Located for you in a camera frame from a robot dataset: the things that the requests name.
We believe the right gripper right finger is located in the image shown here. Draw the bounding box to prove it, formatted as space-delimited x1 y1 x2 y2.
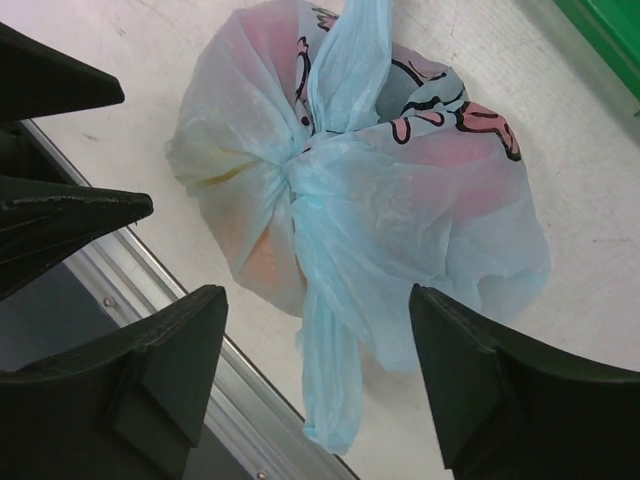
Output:
409 286 639 479

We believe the orange fruit in bag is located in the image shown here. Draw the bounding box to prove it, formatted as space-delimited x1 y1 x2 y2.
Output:
220 199 307 304

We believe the green plastic tray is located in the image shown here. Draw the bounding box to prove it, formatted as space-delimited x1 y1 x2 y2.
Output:
554 0 639 100

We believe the blue printed plastic bag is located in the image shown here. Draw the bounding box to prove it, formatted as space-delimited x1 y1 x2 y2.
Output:
166 1 550 455

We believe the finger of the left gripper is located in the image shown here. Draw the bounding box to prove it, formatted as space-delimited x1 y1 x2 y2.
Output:
1 176 153 299
1 24 124 122

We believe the aluminium front rail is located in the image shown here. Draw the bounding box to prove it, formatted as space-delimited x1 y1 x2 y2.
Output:
19 119 361 480

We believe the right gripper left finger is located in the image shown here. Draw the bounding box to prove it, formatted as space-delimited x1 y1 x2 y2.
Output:
1 285 228 479

